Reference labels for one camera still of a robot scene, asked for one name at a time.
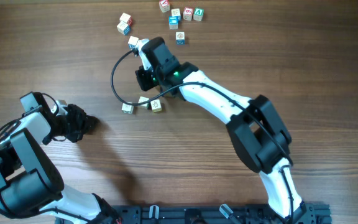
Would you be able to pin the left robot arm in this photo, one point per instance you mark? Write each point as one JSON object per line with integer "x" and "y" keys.
{"x": 30, "y": 183}

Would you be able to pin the plain white picture block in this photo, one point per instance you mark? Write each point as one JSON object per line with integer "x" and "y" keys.
{"x": 128, "y": 109}

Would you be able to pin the blue D letter block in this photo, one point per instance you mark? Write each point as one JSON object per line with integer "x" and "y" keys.
{"x": 180, "y": 38}

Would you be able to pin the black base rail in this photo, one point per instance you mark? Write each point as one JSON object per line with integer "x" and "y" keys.
{"x": 308, "y": 213}

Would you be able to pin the red V block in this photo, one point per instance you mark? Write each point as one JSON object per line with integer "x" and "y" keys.
{"x": 145, "y": 102}

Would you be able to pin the blue-sided picture block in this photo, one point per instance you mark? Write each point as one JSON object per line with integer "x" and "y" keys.
{"x": 176, "y": 13}

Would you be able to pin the green V block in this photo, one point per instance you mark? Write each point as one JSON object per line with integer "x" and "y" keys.
{"x": 198, "y": 14}

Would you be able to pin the red A top block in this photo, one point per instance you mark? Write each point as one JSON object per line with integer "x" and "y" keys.
{"x": 164, "y": 5}

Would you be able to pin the red 6 block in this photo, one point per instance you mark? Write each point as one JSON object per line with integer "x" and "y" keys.
{"x": 188, "y": 13}

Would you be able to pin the blue-topped block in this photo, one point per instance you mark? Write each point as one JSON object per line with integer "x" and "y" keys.
{"x": 173, "y": 22}

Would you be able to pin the blue P letter block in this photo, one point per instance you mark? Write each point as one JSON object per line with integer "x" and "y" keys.
{"x": 133, "y": 42}

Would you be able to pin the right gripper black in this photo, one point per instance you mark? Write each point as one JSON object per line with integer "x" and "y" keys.
{"x": 145, "y": 78}

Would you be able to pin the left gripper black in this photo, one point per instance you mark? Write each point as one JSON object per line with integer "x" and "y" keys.
{"x": 74, "y": 121}

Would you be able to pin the blue-sided white block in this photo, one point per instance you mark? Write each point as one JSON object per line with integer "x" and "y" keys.
{"x": 123, "y": 28}

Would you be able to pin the red-sided white block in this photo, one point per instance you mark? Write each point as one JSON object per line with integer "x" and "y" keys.
{"x": 126, "y": 18}

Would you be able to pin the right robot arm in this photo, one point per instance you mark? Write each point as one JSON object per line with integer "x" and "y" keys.
{"x": 258, "y": 134}

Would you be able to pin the green-sided picture block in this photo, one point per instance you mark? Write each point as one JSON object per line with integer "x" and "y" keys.
{"x": 156, "y": 106}

